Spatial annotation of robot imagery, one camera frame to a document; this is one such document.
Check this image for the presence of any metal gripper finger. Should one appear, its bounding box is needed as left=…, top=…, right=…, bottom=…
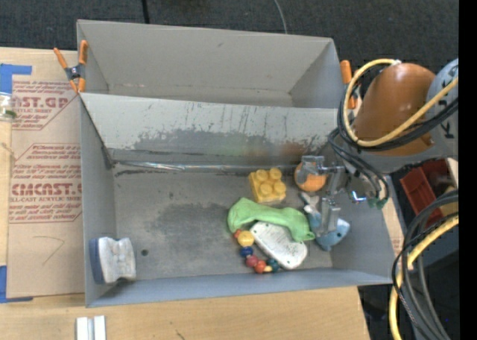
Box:
left=319, top=197, right=342, bottom=236
left=299, top=155, right=329, bottom=180

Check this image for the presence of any orange ball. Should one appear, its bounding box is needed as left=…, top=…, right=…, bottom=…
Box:
left=294, top=161, right=329, bottom=193

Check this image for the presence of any blue toy whale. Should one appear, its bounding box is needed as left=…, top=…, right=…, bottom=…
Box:
left=299, top=192, right=352, bottom=252

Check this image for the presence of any yellow toy brick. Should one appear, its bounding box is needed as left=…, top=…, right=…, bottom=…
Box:
left=248, top=167, right=288, bottom=204

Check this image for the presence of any white oval plastic device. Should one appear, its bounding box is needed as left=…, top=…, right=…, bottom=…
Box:
left=248, top=220, right=309, bottom=271

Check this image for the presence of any green cloth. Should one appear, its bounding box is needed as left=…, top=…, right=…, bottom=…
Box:
left=227, top=197, right=316, bottom=242

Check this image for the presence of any blue and white sponge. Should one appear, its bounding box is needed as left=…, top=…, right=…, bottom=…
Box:
left=88, top=236, right=138, bottom=285

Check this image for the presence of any brown cardboard board red print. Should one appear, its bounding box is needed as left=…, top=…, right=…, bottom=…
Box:
left=0, top=46, right=87, bottom=299

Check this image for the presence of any coloured bead string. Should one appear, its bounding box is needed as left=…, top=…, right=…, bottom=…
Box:
left=233, top=229, right=281, bottom=275

